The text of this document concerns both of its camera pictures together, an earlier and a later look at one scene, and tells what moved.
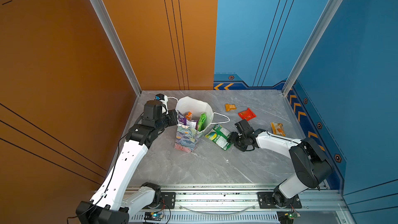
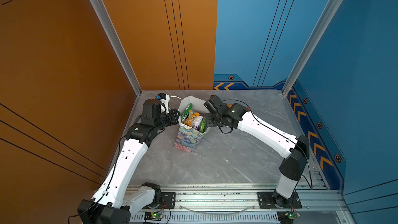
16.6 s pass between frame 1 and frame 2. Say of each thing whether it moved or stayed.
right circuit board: stayed
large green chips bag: stayed
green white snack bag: moved
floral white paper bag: stayed
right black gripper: moved
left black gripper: stayed
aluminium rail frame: stayed
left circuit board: stayed
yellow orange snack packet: moved
